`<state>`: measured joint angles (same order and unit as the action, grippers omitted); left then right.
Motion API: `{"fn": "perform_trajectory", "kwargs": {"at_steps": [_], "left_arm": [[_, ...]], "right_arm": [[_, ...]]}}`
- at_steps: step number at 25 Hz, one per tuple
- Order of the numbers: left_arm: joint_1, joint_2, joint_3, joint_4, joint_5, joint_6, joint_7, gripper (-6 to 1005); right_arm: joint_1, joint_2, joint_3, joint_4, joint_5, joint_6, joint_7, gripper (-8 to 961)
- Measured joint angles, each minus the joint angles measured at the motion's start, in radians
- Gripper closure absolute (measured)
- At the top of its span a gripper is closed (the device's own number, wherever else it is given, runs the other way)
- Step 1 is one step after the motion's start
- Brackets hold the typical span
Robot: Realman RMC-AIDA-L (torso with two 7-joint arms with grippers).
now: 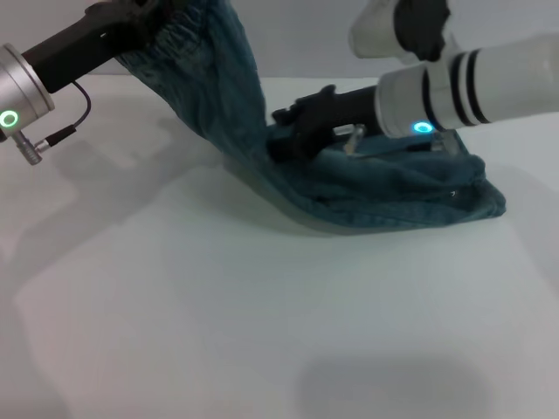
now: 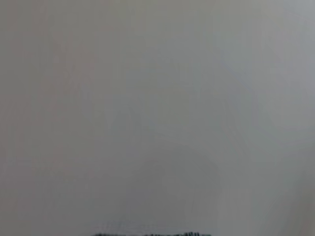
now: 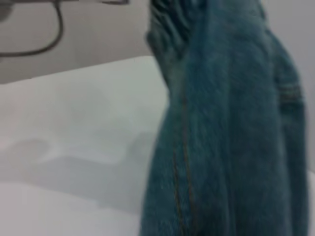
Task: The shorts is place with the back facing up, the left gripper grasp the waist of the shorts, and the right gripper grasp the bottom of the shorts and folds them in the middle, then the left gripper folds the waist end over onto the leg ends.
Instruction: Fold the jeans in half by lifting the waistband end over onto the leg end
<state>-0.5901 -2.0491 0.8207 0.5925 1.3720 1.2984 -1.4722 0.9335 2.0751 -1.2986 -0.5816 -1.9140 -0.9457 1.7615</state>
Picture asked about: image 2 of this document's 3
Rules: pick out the blue denim shorts with cartoon print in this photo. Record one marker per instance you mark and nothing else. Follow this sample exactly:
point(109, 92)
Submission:
point(147, 234)

